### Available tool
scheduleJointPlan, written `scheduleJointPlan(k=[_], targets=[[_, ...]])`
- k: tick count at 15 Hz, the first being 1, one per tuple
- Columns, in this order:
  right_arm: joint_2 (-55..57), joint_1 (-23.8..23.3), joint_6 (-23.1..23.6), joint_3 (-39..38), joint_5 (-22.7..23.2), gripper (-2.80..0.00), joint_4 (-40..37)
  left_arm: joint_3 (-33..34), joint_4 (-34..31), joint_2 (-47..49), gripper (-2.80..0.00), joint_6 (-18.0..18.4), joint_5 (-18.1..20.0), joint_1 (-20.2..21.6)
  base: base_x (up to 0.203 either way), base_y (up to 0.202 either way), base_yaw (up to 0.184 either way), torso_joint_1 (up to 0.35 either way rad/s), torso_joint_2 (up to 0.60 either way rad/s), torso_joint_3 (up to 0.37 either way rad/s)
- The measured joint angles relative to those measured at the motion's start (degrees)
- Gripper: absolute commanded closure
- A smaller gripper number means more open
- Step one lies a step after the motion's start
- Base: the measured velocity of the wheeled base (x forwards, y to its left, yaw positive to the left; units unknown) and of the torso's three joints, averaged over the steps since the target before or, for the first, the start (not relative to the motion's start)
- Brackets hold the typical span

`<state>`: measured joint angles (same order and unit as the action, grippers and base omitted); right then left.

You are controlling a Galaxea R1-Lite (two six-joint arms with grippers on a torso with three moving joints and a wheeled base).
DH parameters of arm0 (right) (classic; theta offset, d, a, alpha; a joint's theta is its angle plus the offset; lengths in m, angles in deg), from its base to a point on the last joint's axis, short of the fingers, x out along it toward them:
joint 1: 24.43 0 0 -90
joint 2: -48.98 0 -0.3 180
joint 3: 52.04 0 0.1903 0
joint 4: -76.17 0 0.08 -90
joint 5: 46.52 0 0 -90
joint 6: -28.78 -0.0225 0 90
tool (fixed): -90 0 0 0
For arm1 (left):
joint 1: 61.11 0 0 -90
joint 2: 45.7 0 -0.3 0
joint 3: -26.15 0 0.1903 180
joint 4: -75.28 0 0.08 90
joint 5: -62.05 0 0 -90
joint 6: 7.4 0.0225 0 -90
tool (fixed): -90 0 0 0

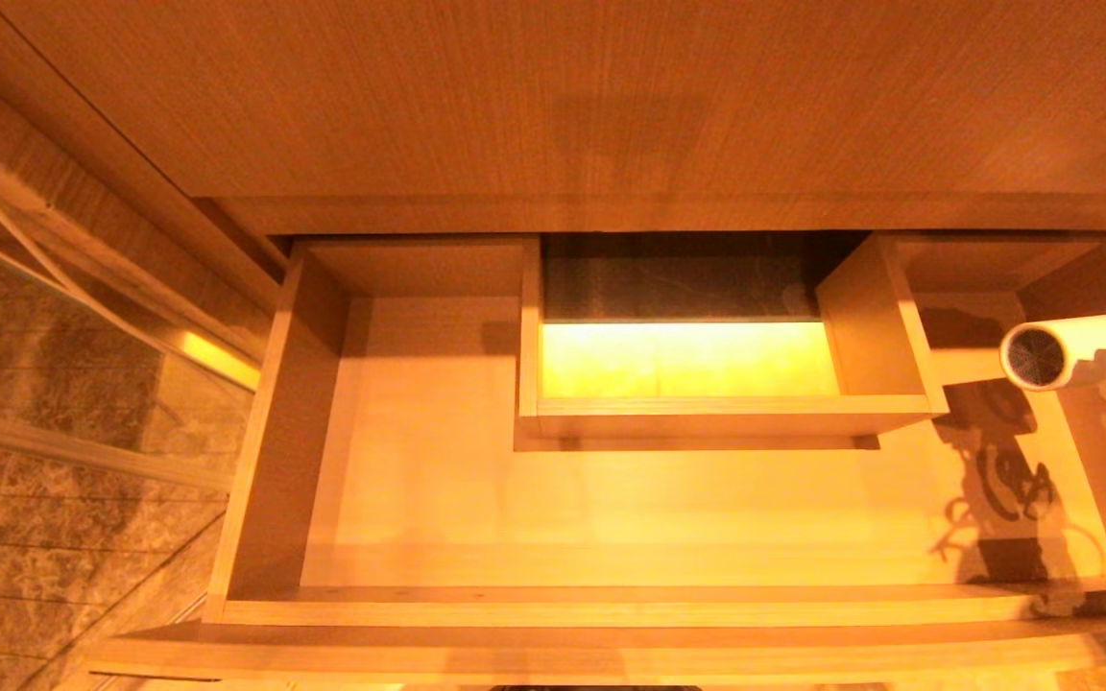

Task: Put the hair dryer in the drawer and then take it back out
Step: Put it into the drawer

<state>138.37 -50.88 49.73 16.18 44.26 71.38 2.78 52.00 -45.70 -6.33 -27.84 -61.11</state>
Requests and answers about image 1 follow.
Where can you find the wooden vanity cabinet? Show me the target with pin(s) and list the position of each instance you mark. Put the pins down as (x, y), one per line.
(553, 106)

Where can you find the wooden drawer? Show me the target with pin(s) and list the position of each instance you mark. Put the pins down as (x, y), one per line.
(438, 480)

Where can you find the glass shower door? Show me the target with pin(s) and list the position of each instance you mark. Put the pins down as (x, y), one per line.
(44, 461)

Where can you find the white hair dryer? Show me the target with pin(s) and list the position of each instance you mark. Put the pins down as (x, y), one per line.
(1095, 349)

